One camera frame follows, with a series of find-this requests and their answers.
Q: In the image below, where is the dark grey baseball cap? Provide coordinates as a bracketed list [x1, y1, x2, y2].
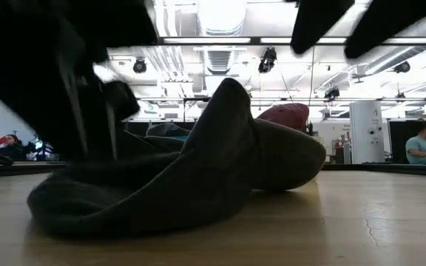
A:
[251, 117, 327, 192]
[146, 123, 190, 138]
[27, 77, 258, 237]

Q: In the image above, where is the black ceiling spotlight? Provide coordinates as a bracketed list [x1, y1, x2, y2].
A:
[323, 86, 341, 100]
[132, 57, 148, 74]
[393, 61, 412, 74]

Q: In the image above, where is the black partition panel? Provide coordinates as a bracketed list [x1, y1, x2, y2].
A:
[388, 120, 426, 166]

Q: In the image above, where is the black aluminium table frame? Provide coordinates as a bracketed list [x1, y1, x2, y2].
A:
[0, 161, 426, 179]

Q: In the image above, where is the white column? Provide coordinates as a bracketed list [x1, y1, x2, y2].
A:
[348, 100, 386, 165]

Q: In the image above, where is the ceiling air vent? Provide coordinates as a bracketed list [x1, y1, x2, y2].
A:
[206, 50, 232, 75]

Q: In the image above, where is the black overhead frame beam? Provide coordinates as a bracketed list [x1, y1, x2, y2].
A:
[157, 35, 426, 47]

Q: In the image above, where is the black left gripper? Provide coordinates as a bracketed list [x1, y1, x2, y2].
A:
[0, 0, 158, 160]

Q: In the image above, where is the black overhead camera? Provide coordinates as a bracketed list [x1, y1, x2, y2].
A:
[257, 47, 278, 74]

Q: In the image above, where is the person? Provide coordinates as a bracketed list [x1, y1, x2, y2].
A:
[405, 123, 426, 166]
[0, 133, 29, 161]

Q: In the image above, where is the maroon baseball cap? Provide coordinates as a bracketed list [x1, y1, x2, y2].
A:
[257, 103, 310, 132]

